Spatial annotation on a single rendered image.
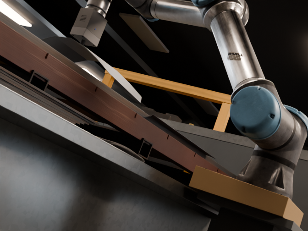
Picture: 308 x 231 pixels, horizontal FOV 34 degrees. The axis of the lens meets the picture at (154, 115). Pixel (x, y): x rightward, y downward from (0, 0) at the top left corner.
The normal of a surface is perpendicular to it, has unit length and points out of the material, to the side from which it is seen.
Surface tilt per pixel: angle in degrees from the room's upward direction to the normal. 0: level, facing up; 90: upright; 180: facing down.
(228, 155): 90
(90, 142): 90
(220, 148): 90
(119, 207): 90
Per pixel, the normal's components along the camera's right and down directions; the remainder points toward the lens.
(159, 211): 0.78, 0.17
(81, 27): -0.47, -0.35
